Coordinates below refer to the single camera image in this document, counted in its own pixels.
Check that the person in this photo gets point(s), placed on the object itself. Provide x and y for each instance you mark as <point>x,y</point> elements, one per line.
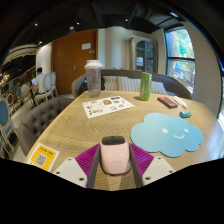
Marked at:
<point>39,80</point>

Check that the pink and black computer mouse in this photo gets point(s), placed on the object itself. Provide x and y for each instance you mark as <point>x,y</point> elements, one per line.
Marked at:
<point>115,158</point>

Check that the yellow code card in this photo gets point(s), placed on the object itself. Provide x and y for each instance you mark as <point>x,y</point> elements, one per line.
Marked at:
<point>42,157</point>

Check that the blue cloud-shaped mouse pad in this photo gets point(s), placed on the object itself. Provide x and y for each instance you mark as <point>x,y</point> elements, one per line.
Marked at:
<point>166,136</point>

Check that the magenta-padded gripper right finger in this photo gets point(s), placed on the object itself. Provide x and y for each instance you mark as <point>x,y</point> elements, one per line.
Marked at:
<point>158,169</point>

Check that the striped cushion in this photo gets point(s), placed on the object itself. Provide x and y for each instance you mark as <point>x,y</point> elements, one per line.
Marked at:
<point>129,84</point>
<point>110,84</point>

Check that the white door sign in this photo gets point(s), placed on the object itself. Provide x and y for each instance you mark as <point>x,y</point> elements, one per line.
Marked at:
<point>86,46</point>

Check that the glass-door cabinet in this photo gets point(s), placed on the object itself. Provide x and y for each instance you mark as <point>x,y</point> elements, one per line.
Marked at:
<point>144,55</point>

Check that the black backpack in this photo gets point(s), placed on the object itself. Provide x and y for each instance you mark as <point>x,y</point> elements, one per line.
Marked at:
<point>82,86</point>

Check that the grey tufted armchair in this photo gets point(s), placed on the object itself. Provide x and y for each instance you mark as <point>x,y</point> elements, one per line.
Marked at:
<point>40,121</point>

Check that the laptop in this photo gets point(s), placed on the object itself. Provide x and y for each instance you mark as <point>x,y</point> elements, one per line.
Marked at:
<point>32,81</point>

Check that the black and red flat box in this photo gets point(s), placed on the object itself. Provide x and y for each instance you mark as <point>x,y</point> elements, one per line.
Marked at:
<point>167,102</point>

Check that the clear shaker bottle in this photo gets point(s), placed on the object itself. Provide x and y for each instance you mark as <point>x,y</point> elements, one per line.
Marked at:
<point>93,81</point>

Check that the wooden door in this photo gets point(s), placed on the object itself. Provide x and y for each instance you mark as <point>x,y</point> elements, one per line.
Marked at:
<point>66,63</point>

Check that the green drink can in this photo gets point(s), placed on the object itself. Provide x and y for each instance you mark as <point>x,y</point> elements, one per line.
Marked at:
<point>145,87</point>

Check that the group of white chairs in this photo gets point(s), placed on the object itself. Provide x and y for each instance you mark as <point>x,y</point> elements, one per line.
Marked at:
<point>5,115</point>

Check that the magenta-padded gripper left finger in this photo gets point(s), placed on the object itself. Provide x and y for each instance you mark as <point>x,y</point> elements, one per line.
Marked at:
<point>70,170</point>

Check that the large black-framed window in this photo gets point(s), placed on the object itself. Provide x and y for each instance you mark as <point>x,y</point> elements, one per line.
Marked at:
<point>221,93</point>

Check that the white tube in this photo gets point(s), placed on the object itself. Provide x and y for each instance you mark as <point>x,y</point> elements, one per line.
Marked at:
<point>180,102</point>

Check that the small teal box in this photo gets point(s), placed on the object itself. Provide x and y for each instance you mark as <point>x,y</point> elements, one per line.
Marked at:
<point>185,114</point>

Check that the grey curved sofa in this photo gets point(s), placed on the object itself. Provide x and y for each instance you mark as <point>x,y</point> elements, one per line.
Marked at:
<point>173,85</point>

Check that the white sticker sheet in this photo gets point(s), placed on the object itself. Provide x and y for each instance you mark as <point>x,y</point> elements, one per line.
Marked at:
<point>106,106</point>

